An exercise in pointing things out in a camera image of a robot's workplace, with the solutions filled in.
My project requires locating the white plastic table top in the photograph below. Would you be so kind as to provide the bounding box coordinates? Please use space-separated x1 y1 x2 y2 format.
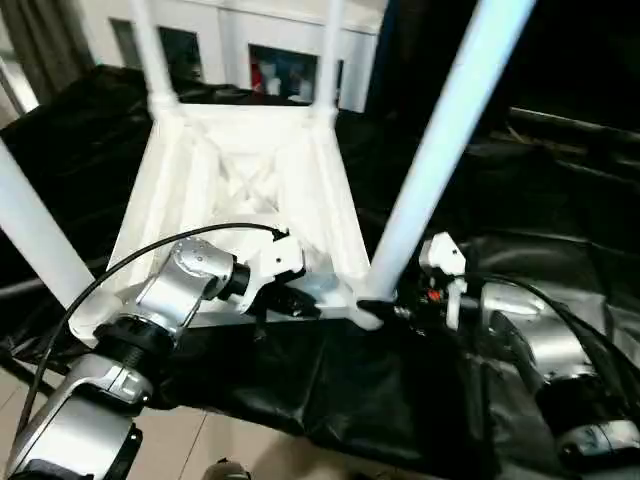
67 97 386 346

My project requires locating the white plastic table leg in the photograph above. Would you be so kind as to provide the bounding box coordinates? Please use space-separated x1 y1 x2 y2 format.
359 0 539 309
312 0 347 119
128 0 179 109
0 139 96 311

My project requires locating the white blue carton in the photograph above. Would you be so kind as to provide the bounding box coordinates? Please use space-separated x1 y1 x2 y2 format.
292 67 315 101

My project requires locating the black metal rod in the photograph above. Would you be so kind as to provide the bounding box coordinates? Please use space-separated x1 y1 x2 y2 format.
507 107 640 146

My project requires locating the dark blue hanging cloth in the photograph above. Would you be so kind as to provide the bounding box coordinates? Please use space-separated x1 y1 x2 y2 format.
367 0 396 116

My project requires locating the white glass-door cabinet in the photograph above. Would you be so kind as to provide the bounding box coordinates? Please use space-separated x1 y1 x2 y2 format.
89 0 386 114

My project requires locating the grey curtain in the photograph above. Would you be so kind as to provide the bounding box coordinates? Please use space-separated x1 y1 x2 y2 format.
0 0 96 116

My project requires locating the black left wrist camera cable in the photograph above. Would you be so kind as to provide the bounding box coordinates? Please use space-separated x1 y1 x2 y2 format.
14 223 291 436

